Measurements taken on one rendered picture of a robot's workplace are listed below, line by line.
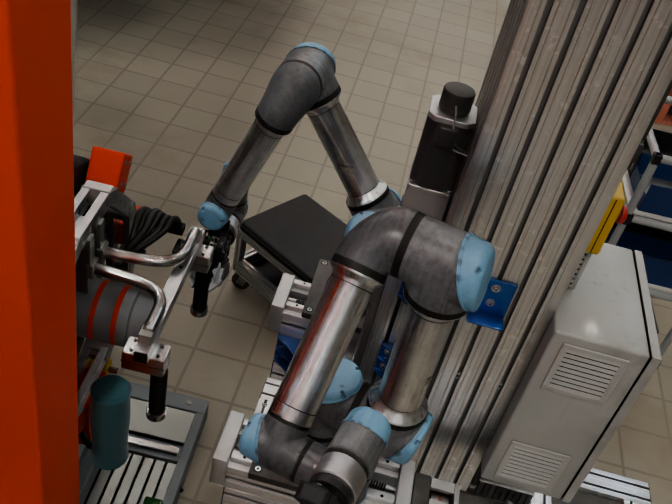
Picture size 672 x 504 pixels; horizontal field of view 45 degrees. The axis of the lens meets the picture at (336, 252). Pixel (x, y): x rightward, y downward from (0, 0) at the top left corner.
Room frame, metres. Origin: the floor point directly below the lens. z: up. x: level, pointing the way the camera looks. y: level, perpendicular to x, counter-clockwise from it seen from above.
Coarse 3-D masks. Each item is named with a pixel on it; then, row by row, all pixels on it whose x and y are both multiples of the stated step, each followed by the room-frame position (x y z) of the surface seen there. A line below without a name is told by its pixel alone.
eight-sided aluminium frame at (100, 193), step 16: (80, 192) 1.35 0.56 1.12; (96, 192) 1.37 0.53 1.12; (112, 192) 1.38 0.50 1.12; (80, 208) 1.32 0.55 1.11; (96, 208) 1.31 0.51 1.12; (112, 208) 1.44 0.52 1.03; (128, 208) 1.50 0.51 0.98; (80, 224) 1.25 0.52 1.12; (96, 224) 1.30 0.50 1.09; (112, 224) 1.52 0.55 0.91; (128, 224) 1.52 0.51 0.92; (80, 240) 1.21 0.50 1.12; (112, 240) 1.52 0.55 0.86; (80, 352) 1.35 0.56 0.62; (96, 352) 1.37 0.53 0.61; (80, 368) 1.31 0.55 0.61; (96, 368) 1.31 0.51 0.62; (80, 400) 1.21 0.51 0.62
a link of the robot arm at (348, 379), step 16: (352, 368) 1.11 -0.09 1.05; (336, 384) 1.06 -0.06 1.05; (352, 384) 1.07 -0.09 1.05; (368, 384) 1.10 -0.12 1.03; (336, 400) 1.03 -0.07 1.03; (352, 400) 1.05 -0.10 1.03; (320, 416) 1.03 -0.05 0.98; (336, 416) 1.02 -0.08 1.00; (320, 432) 1.03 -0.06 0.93; (336, 432) 1.02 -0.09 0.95
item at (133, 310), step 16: (96, 288) 1.28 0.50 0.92; (112, 288) 1.30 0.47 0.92; (128, 288) 1.31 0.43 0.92; (80, 304) 1.24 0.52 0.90; (96, 304) 1.25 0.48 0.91; (112, 304) 1.26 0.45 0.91; (128, 304) 1.26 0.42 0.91; (144, 304) 1.28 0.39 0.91; (80, 320) 1.22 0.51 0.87; (96, 320) 1.23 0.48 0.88; (112, 320) 1.23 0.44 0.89; (128, 320) 1.24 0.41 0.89; (144, 320) 1.25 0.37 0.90; (80, 336) 1.23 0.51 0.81; (96, 336) 1.22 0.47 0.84; (112, 336) 1.22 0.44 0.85; (128, 336) 1.23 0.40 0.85
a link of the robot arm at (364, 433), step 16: (352, 416) 0.82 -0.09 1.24; (368, 416) 0.83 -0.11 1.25; (384, 416) 0.84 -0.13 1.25; (352, 432) 0.79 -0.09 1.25; (368, 432) 0.80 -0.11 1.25; (384, 432) 0.81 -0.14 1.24; (336, 448) 0.76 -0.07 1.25; (352, 448) 0.76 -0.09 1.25; (368, 448) 0.77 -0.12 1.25; (384, 448) 0.81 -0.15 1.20; (368, 464) 0.75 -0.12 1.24
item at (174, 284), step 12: (192, 252) 1.41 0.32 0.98; (180, 264) 1.36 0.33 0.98; (192, 264) 1.40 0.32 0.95; (180, 276) 1.32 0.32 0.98; (168, 288) 1.28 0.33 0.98; (180, 288) 1.30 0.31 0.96; (168, 300) 1.24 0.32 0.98; (168, 312) 1.22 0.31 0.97; (156, 336) 1.13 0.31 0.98; (144, 348) 1.09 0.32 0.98; (144, 360) 1.08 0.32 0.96
